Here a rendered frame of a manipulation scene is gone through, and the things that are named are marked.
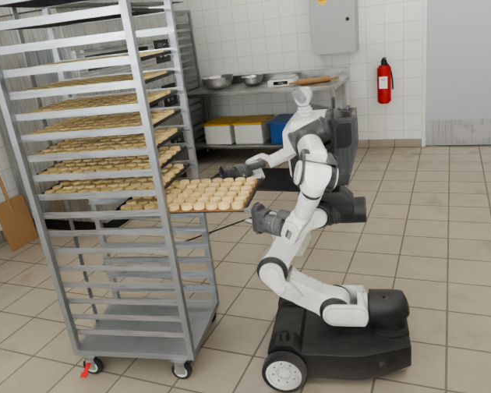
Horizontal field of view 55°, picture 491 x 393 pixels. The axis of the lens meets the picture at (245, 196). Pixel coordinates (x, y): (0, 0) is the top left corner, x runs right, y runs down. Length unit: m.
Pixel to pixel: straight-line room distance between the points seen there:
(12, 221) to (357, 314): 3.15
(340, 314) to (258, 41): 4.37
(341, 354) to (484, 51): 4.16
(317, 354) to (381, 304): 0.36
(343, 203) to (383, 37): 3.86
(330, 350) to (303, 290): 0.29
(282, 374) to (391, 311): 0.57
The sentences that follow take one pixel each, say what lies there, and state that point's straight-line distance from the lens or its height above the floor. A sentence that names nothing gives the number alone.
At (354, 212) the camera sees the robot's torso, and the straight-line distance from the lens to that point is 2.04.
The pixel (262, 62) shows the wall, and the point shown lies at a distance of 6.06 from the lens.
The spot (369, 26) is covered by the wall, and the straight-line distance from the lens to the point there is 5.71.
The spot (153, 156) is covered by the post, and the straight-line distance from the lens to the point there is 1.92.
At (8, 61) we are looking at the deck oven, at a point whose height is 1.51.
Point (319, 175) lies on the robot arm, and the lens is 1.49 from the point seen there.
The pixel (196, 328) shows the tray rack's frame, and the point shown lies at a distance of 2.51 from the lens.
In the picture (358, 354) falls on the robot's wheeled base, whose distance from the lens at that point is 2.22.
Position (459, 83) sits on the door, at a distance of 5.75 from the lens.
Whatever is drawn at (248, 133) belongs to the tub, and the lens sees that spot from 5.59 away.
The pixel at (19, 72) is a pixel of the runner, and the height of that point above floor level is 1.50.
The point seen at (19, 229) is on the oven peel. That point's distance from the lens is 4.51.
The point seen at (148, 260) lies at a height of 0.42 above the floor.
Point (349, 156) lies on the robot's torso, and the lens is 1.91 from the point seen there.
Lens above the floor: 1.58
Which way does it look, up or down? 20 degrees down
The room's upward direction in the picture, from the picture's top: 7 degrees counter-clockwise
